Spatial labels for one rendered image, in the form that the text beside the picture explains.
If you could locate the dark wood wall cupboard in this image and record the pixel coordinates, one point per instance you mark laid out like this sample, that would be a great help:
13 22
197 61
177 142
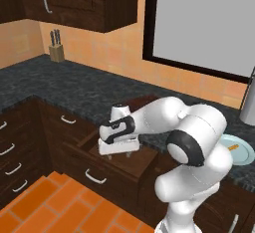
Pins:
83 1

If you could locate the wooden knife block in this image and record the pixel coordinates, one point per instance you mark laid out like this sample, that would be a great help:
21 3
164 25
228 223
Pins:
57 52

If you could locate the black framed window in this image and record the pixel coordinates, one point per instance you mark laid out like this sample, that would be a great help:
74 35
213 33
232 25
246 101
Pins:
202 21

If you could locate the orange meat piece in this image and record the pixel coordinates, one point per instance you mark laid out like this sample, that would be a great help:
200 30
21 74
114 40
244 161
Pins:
234 147

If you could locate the dark wood closed drawer front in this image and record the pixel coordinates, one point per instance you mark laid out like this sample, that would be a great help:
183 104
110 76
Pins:
63 130

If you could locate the dark wood drawer stack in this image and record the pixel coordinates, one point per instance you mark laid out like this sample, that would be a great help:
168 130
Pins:
26 150

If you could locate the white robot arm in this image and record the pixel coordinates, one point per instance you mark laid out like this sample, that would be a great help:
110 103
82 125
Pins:
196 134

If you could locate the dark wood base cupboard door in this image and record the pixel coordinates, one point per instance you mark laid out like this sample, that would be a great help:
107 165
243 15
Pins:
229 203

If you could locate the dark wood open drawer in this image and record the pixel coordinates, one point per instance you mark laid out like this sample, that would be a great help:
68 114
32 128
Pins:
99 167

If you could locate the light blue plate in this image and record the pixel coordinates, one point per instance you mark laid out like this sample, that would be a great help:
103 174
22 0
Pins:
240 157

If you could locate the silver metal tap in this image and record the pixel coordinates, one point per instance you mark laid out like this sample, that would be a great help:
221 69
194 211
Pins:
249 104

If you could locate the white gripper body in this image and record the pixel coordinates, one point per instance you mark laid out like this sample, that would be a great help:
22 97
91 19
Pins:
118 146

